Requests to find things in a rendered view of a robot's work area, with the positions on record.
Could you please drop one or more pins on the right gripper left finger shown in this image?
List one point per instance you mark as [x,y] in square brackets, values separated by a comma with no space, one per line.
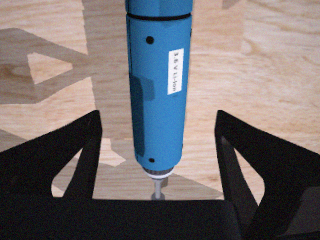
[29,168]

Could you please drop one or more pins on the blue nut driver barrel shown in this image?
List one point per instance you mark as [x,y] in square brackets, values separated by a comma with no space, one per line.
[158,42]

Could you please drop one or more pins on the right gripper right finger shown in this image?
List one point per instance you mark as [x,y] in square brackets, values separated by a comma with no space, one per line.
[290,205]

